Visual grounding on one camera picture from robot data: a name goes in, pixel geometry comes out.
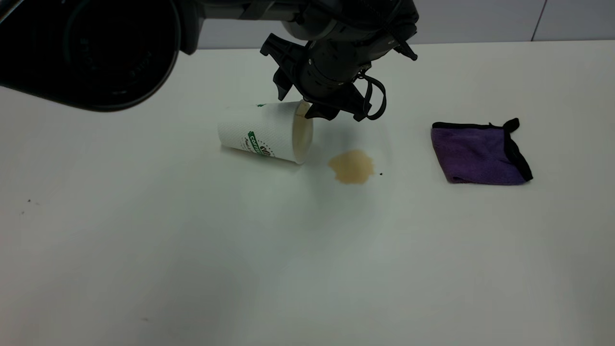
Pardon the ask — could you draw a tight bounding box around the black left gripper cable loop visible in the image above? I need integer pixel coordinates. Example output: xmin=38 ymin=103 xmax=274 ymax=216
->
xmin=358 ymin=74 xmax=388 ymax=121

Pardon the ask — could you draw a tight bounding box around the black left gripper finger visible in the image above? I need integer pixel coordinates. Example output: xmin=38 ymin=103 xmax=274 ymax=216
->
xmin=305 ymin=99 xmax=340 ymax=121
xmin=272 ymin=69 xmax=295 ymax=101

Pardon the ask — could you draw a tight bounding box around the brown coffee spill puddle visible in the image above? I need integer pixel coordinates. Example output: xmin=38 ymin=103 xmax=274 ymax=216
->
xmin=328 ymin=149 xmax=375 ymax=185

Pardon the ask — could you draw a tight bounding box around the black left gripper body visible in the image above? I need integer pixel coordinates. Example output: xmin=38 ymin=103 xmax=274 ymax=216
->
xmin=260 ymin=0 xmax=419 ymax=122

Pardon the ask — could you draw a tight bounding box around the purple cloth with black trim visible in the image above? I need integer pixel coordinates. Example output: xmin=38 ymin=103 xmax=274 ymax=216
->
xmin=430 ymin=118 xmax=534 ymax=186

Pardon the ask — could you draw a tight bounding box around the white paper coffee cup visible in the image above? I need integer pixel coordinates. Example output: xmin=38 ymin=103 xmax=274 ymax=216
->
xmin=217 ymin=100 xmax=314 ymax=165

